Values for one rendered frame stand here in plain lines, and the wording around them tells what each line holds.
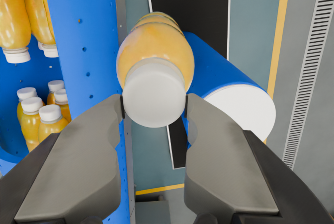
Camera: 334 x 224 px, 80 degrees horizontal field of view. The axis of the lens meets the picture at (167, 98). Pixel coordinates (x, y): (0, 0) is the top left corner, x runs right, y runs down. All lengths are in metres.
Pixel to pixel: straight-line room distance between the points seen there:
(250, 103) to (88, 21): 0.48
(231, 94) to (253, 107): 0.09
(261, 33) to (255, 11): 0.18
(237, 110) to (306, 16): 1.42
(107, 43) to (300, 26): 1.72
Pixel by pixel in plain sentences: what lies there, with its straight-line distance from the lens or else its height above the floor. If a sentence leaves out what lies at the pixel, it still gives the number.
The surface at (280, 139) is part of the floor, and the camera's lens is 2.43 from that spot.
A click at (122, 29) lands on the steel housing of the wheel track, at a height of 0.87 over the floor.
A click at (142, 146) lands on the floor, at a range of 2.01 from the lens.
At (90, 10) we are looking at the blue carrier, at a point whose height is 1.18.
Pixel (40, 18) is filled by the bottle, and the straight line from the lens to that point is 0.48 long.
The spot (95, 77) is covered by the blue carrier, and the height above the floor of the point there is 1.18.
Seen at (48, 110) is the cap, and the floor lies 1.15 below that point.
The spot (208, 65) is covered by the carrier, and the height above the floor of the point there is 0.86.
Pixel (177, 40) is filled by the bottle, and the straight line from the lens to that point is 0.16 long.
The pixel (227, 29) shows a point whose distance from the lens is 1.50.
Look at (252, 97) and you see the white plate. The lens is 0.63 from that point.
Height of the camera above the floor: 1.53
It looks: 62 degrees down
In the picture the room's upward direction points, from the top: 168 degrees clockwise
